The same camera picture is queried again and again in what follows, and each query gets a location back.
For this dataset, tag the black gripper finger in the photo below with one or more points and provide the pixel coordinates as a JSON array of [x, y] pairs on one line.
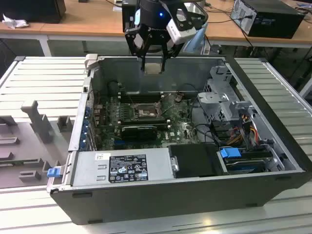
[[132, 41], [173, 50]]

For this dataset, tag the small square CPU plate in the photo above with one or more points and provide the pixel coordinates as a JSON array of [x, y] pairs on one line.
[[153, 68]]

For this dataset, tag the black RAM slot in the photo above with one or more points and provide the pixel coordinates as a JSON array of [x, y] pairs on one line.
[[161, 125], [136, 99], [129, 120], [136, 94]]

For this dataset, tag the CPU socket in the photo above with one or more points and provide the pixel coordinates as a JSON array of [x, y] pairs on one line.
[[147, 112]]

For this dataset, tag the pale blue teach pendant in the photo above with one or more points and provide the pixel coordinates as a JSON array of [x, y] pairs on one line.
[[196, 44]]

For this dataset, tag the black computer tower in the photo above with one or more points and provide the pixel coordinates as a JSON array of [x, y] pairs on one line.
[[128, 12]]

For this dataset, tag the grey case release latch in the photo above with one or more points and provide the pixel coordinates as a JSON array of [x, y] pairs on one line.
[[90, 61]]

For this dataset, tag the wooden desk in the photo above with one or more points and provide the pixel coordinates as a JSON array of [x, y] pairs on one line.
[[92, 17]]

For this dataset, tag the round coin battery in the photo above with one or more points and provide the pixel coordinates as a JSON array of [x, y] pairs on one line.
[[178, 98]]

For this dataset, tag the grey metal drive cage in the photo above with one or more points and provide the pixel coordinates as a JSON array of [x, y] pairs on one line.
[[219, 100]]

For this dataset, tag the green motherboard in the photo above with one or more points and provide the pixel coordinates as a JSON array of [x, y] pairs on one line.
[[175, 122]]

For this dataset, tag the black desktop computer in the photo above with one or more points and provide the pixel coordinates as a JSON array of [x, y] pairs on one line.
[[273, 19]]

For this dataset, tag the large black box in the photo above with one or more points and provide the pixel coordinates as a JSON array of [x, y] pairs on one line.
[[29, 9]]

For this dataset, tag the black plastic shroud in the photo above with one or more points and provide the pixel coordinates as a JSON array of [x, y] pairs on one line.
[[195, 159]]

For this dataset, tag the crumpled white paper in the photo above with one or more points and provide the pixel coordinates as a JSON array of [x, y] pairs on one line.
[[14, 22]]

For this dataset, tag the hard disk in blue carrier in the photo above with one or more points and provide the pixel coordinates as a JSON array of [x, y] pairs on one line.
[[243, 162]]

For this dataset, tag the grey power supply unit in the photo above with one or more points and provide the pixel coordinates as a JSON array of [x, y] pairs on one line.
[[90, 170]]

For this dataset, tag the black open PC case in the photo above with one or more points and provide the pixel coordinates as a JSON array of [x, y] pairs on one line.
[[170, 202]]

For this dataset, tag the grey parts rack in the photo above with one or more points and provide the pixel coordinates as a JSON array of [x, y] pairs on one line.
[[26, 151]]

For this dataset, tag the blue plastic latch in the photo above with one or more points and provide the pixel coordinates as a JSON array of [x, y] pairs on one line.
[[53, 172]]

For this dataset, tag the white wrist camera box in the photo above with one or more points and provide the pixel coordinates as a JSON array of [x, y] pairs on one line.
[[179, 30]]

